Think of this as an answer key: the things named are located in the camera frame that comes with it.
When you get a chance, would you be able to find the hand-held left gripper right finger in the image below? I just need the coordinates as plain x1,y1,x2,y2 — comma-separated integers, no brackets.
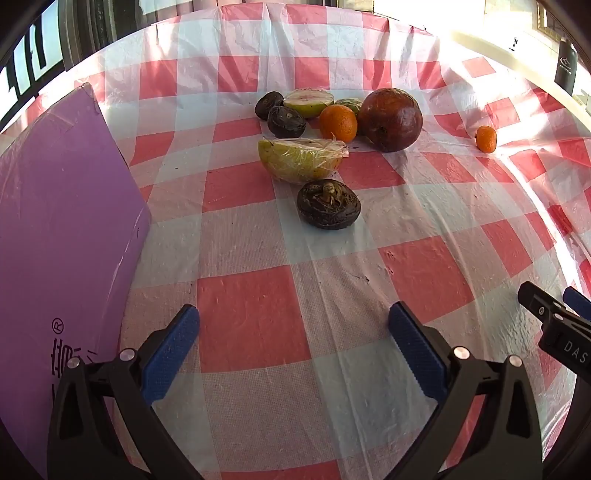
388,301,543,480

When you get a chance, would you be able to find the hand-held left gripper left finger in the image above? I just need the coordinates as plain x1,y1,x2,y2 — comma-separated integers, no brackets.
46,304,204,480

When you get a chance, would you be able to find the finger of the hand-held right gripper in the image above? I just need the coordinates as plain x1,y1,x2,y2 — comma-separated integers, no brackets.
562,285,591,320
517,281,591,370

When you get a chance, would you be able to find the purple board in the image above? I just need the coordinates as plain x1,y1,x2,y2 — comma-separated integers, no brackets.
0,83,152,479

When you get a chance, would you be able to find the orange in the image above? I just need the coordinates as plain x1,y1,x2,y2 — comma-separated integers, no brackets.
319,104,358,143

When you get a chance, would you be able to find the red white checkered tablecloth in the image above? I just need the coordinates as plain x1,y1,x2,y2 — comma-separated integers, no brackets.
0,0,591,480

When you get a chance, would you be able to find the large dark water chestnut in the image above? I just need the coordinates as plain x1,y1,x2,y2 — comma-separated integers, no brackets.
297,179,362,230

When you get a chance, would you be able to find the small kumquat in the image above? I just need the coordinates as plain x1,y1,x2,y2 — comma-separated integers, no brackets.
475,126,498,153

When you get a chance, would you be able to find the plastic wrapped half apple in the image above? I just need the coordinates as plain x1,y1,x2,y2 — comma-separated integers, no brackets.
257,137,349,184

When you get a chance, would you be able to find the red brown pomegranate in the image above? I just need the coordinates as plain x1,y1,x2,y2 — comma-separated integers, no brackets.
357,88,424,153

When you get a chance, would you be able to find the black bottle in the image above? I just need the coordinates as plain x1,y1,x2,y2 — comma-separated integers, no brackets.
554,37,579,97

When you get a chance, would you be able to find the cream window ledge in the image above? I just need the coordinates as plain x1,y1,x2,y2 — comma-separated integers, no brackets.
452,28,591,116

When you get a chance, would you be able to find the small green fruit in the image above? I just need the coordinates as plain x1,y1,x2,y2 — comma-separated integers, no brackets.
333,98,365,116

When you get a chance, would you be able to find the cut half green fruit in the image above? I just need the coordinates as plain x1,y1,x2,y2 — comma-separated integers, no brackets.
283,88,334,119

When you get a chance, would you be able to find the dark window frame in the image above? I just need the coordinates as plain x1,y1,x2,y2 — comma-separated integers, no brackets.
0,0,139,132

